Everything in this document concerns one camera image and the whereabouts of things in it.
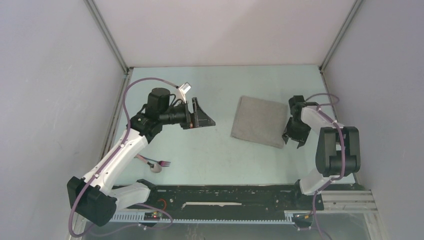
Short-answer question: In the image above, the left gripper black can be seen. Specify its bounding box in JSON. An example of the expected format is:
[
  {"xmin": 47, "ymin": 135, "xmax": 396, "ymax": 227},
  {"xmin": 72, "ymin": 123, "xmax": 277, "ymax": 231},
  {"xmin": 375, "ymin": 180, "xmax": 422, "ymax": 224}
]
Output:
[{"xmin": 159, "ymin": 97, "xmax": 215, "ymax": 130}]

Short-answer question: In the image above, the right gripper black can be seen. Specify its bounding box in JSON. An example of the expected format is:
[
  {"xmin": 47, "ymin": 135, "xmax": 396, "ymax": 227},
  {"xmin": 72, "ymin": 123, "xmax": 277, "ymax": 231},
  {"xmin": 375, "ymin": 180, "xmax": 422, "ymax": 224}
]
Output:
[{"xmin": 281, "ymin": 116, "xmax": 311, "ymax": 148}]

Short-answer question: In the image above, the grey cloth napkin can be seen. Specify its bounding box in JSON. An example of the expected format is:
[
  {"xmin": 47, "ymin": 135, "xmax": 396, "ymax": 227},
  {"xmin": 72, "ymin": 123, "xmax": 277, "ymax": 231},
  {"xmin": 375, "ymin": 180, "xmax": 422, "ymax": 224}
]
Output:
[{"xmin": 230, "ymin": 95, "xmax": 288, "ymax": 149}]

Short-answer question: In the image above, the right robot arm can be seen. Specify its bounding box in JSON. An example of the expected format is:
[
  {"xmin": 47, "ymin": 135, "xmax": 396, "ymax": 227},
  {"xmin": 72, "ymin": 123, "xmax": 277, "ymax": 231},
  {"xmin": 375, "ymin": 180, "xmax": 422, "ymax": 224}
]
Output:
[{"xmin": 282, "ymin": 95, "xmax": 361, "ymax": 209}]

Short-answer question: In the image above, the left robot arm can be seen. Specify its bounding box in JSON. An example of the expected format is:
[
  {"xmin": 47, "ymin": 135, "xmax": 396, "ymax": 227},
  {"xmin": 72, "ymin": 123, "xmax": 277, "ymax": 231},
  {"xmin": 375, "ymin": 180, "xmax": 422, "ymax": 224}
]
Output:
[{"xmin": 67, "ymin": 87, "xmax": 216, "ymax": 227}]

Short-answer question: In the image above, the purple metallic fork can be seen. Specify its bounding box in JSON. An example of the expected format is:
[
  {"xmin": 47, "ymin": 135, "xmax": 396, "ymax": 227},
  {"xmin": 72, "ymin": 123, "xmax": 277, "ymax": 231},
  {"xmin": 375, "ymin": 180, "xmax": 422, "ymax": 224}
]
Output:
[{"xmin": 145, "ymin": 157, "xmax": 171, "ymax": 167}]

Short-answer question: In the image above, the pink handled spoon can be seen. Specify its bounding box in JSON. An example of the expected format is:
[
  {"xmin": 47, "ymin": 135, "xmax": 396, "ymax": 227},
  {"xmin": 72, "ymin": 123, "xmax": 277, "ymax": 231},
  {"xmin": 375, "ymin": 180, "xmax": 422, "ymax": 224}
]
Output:
[{"xmin": 135, "ymin": 154, "xmax": 162, "ymax": 174}]

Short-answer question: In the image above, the white cable duct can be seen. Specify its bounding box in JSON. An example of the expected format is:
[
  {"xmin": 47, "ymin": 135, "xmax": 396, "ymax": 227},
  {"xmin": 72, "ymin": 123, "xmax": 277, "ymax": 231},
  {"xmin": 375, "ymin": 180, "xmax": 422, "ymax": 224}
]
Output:
[{"xmin": 110, "ymin": 211, "xmax": 313, "ymax": 225}]

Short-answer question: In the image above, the right aluminium frame post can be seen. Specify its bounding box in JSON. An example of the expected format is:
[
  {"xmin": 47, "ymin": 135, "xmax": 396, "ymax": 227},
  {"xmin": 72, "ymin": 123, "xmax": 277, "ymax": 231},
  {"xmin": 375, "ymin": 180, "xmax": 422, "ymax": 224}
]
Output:
[{"xmin": 319, "ymin": 0, "xmax": 365, "ymax": 74}]

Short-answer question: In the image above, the aluminium frame post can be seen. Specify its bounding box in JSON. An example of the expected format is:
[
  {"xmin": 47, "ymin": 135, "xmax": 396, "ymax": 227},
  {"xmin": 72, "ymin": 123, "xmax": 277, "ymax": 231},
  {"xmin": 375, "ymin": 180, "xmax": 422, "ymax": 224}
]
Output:
[
  {"xmin": 319, "ymin": 0, "xmax": 365, "ymax": 74},
  {"xmin": 83, "ymin": 0, "xmax": 130, "ymax": 74}
]

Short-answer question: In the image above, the left aluminium frame post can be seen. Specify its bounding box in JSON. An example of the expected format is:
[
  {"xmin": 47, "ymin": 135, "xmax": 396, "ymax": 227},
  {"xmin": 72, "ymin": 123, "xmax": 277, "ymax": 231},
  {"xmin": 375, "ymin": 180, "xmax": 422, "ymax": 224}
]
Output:
[{"xmin": 83, "ymin": 0, "xmax": 130, "ymax": 74}]

